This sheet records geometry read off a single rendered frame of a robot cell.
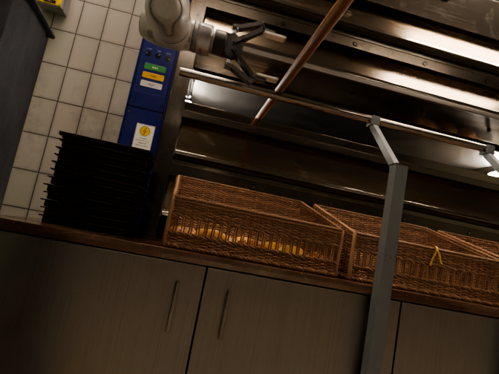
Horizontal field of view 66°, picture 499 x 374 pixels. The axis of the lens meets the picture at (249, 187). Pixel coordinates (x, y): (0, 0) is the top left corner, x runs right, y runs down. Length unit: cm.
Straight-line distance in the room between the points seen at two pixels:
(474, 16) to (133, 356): 220
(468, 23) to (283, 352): 188
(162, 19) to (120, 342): 83
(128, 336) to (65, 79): 111
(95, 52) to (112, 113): 27
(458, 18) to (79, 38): 182
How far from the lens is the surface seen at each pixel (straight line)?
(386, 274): 122
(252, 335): 117
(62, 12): 190
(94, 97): 178
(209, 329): 115
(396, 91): 186
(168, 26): 102
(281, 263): 120
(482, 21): 248
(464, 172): 216
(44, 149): 177
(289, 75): 129
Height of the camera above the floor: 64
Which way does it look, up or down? 8 degrees up
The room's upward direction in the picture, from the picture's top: 11 degrees clockwise
